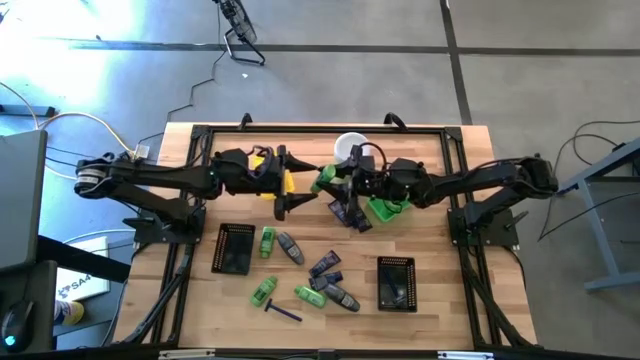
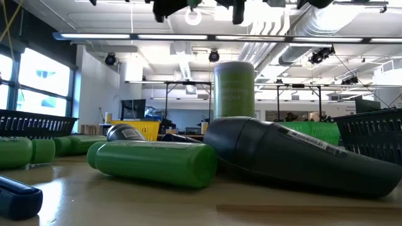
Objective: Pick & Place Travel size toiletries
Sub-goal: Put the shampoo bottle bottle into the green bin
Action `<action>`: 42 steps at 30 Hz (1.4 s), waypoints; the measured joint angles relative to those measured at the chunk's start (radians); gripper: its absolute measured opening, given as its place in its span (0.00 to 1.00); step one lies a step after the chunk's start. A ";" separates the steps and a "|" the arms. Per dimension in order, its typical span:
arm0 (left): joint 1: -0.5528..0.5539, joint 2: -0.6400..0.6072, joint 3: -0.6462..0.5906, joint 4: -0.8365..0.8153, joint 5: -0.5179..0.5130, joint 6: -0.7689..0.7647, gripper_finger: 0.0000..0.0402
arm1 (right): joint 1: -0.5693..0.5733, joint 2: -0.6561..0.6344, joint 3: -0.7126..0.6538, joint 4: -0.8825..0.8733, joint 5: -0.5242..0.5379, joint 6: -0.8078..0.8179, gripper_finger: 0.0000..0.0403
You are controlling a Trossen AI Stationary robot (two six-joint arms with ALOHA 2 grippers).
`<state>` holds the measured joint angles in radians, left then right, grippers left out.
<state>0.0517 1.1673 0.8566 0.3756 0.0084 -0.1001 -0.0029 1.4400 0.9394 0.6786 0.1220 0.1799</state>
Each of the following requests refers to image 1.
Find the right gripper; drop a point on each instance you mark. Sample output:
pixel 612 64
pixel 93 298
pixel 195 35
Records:
pixel 370 180

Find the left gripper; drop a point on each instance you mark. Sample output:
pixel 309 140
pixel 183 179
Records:
pixel 282 182

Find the green travel bottle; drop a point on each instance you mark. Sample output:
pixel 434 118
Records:
pixel 326 175
pixel 263 291
pixel 267 242
pixel 310 296

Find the grey roll-on deodorant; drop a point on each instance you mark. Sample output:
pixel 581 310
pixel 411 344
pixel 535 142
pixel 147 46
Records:
pixel 342 298
pixel 291 248

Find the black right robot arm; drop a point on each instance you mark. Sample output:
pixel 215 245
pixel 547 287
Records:
pixel 475 180

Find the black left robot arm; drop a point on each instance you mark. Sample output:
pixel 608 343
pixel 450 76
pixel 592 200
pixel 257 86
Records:
pixel 150 175

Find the yellow plastic basket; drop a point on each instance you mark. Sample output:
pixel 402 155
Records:
pixel 291 184

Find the green disinfecting wipes canister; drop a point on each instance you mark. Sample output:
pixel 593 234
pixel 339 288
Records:
pixel 347 142

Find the green plastic basket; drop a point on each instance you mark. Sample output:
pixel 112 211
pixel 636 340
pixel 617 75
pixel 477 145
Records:
pixel 382 212

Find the black plastic basket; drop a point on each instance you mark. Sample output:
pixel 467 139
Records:
pixel 233 250
pixel 397 302

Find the white power adapter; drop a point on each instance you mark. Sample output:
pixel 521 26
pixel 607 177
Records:
pixel 142 151

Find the black floor fan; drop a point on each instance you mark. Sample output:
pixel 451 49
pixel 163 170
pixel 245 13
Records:
pixel 240 22

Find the white label strip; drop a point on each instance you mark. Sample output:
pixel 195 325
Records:
pixel 465 355
pixel 187 354

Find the white cardboard box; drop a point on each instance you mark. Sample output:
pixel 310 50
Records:
pixel 82 290

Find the yellow white cup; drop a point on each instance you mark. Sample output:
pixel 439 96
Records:
pixel 72 314

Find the grey monitor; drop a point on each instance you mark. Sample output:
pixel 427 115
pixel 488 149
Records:
pixel 22 200

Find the black floor bar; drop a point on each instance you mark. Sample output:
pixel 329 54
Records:
pixel 30 110

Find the black desk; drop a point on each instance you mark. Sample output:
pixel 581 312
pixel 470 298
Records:
pixel 35 285

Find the black computer mouse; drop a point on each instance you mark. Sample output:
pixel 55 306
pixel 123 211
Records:
pixel 17 322

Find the blue-grey table frame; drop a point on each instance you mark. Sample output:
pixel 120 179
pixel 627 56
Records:
pixel 595 220

